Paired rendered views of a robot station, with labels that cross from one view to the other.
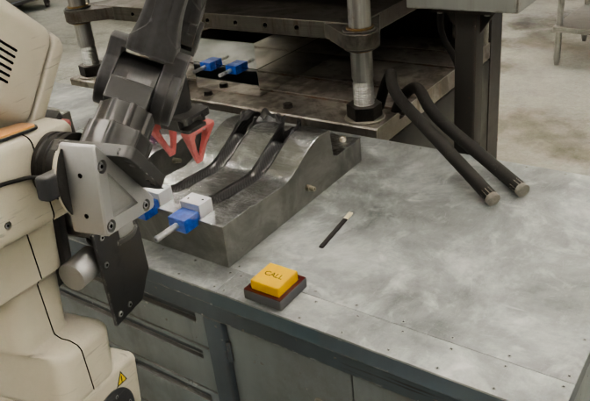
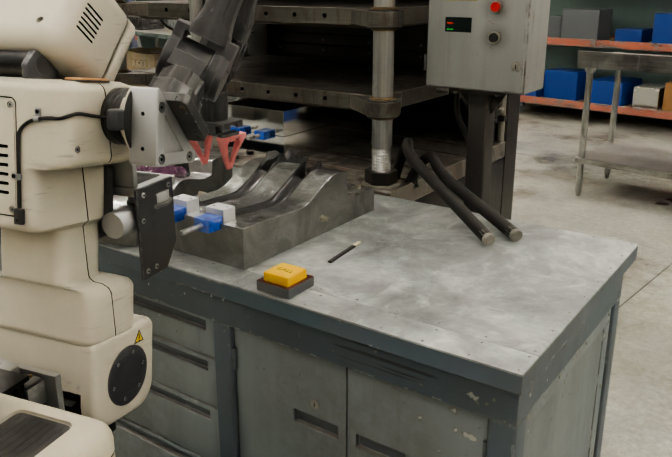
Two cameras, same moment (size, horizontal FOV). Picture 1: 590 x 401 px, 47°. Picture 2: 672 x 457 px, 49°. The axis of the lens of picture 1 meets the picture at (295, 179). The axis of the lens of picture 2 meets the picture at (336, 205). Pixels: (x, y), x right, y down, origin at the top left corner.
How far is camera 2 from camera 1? 0.37 m
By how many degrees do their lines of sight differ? 10
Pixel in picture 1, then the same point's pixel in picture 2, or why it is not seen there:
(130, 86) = (189, 58)
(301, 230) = (313, 250)
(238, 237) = (255, 243)
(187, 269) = (205, 269)
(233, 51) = (263, 118)
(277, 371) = (278, 375)
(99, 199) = (156, 133)
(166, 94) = (216, 70)
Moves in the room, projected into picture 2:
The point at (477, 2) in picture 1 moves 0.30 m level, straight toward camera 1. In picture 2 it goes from (488, 82) to (482, 99)
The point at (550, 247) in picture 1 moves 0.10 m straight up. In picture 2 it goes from (534, 274) to (538, 227)
